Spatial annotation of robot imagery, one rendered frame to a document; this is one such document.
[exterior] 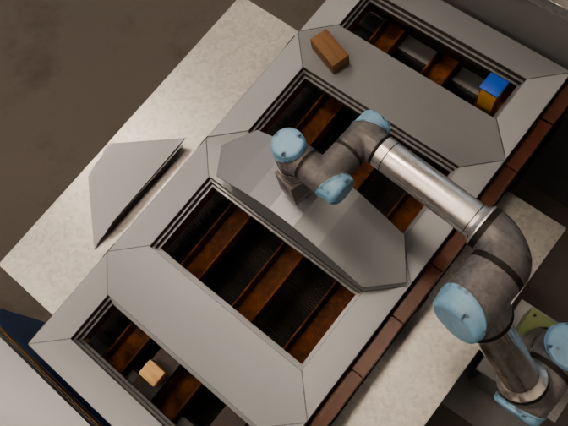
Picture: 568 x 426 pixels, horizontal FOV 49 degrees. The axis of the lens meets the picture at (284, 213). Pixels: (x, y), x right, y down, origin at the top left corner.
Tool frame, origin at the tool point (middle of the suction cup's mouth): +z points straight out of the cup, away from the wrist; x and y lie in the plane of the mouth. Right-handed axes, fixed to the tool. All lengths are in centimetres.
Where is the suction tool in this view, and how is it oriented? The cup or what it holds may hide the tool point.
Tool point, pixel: (303, 193)
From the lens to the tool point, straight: 163.2
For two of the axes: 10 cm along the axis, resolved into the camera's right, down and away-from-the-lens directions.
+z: 1.4, 3.2, 9.4
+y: -7.7, 6.3, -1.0
